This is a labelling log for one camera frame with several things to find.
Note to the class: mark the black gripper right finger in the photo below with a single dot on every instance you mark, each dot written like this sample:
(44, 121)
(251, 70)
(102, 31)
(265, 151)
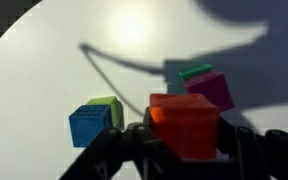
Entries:
(267, 153)

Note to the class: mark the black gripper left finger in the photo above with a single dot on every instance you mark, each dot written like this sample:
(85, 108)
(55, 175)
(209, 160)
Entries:
(117, 153)

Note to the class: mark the orange cube block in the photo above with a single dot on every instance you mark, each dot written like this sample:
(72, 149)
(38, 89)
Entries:
(184, 123)

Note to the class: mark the blue cube block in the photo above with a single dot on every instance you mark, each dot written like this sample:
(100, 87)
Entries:
(89, 125)

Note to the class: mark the yellow-green cube block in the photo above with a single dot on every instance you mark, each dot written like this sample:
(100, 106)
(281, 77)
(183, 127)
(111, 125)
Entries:
(116, 108)

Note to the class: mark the magenta cube block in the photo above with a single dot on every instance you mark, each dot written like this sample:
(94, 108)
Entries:
(210, 88)

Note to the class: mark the green cube block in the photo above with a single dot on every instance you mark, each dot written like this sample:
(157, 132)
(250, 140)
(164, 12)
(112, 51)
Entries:
(194, 71)

